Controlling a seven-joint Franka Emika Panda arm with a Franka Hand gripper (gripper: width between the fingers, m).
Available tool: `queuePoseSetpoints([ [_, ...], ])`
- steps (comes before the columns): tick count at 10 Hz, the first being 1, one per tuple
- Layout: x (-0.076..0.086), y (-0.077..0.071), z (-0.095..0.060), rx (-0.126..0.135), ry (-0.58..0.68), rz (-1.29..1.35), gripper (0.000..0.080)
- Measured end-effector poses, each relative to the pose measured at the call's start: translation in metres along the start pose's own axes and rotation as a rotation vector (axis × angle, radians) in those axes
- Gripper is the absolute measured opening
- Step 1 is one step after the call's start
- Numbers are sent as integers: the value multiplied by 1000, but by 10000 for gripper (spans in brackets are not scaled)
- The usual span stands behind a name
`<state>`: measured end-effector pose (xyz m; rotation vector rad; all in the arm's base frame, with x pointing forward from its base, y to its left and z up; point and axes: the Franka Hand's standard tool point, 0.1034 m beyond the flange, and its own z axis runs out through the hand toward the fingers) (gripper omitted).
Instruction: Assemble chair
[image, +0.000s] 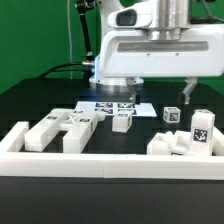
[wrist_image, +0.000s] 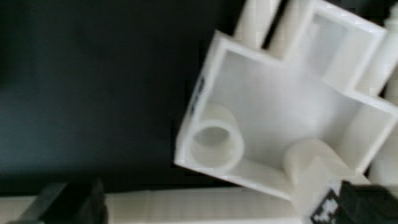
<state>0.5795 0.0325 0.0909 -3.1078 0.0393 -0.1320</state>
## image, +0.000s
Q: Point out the white chair back frame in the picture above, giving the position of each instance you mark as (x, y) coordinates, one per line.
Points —
(78, 127)

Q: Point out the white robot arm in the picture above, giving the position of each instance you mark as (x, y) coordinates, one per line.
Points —
(155, 38)

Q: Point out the white U-shaped fence frame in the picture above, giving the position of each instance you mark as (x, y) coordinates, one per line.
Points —
(15, 162)

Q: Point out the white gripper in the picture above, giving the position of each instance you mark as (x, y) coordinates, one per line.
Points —
(129, 53)

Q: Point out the white tag sheet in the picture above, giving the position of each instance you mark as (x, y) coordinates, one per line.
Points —
(112, 108)

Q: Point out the black jointed camera mount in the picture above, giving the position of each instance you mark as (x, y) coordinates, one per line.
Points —
(82, 7)

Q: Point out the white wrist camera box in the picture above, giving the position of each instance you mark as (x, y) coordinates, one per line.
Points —
(130, 18)

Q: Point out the white chair seat part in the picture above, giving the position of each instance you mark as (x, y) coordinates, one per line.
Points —
(180, 143)

